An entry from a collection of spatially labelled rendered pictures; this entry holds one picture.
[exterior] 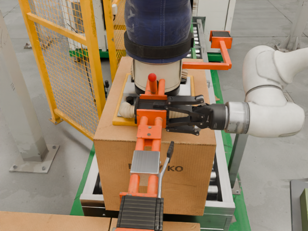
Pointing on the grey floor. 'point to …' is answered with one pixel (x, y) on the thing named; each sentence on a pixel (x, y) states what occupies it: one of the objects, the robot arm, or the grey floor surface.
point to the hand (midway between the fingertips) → (152, 113)
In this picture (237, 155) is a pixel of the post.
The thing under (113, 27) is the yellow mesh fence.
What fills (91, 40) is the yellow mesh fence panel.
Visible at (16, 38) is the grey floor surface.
